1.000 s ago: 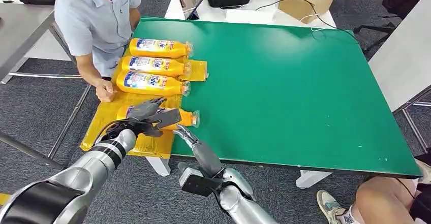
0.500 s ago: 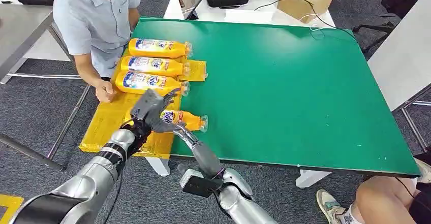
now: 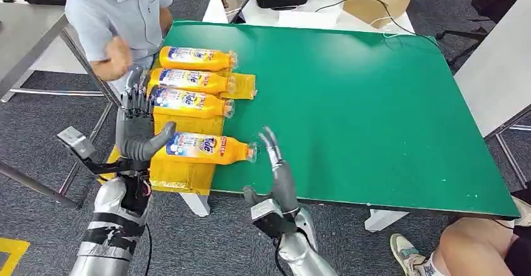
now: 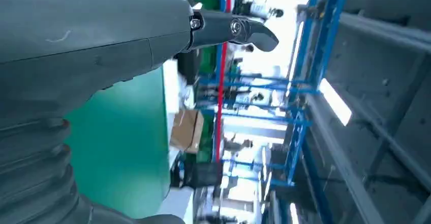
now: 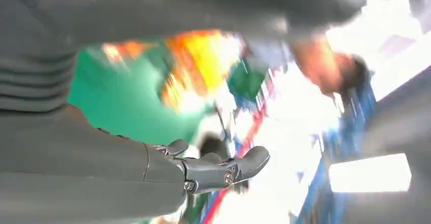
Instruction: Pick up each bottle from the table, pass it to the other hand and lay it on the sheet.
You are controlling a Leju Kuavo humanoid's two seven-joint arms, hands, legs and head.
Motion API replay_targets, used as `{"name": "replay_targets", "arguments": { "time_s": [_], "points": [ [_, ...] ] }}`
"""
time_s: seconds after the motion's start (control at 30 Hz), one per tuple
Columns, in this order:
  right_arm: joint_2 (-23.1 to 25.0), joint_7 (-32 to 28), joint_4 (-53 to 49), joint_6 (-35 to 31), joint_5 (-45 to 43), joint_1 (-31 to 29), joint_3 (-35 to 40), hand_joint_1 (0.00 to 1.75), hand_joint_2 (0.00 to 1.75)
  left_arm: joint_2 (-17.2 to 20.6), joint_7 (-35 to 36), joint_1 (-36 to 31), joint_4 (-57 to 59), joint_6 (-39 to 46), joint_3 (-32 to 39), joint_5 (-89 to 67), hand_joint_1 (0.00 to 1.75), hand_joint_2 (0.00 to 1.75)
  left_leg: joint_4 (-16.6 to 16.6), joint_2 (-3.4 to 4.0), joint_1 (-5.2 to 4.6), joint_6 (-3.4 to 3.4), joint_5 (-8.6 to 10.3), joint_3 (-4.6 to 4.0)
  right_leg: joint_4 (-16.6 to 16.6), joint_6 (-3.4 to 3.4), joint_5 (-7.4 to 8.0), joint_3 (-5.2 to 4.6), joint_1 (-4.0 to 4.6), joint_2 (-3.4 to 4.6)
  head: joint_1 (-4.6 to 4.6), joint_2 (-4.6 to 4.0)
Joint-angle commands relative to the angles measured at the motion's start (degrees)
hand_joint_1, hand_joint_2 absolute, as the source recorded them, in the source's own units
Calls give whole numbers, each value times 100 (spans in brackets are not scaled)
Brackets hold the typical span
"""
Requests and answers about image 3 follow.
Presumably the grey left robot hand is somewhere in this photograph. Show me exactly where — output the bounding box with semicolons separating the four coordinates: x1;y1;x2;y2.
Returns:
115;66;178;164

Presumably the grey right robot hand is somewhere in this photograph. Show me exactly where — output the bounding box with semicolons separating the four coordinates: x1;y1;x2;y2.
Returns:
242;126;301;217

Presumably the person's right hand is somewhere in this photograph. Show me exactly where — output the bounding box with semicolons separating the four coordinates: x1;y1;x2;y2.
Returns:
103;36;133;76

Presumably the orange drink bottle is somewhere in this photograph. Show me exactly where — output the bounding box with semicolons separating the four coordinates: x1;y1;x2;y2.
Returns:
148;68;237;95
148;85;235;120
158;46;239;73
153;132;259;166

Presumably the person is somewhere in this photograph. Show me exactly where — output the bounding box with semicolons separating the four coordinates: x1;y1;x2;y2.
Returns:
64;0;174;96
389;195;531;276

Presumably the yellow sheet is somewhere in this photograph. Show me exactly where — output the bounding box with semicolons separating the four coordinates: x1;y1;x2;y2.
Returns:
97;58;258;196

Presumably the grey steel-legged table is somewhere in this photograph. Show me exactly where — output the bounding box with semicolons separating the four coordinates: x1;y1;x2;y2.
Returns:
453;0;531;190
0;2;121;211

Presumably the green table mat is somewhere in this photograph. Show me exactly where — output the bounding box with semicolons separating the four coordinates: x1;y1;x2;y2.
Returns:
159;20;520;219

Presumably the white table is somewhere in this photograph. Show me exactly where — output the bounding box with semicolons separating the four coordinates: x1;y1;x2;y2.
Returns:
202;0;416;34

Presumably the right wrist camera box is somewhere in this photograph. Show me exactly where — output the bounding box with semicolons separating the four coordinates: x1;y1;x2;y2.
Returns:
250;198;297;238

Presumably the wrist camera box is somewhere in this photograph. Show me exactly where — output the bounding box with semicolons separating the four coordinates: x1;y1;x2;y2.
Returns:
250;198;297;238
57;126;98;161

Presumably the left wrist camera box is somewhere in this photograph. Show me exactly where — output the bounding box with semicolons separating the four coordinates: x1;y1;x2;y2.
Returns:
57;126;98;161

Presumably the white cable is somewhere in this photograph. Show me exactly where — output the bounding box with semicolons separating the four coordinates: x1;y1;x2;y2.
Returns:
369;16;401;39

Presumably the black cable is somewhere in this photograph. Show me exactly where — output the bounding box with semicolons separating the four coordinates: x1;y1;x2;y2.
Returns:
315;0;441;46

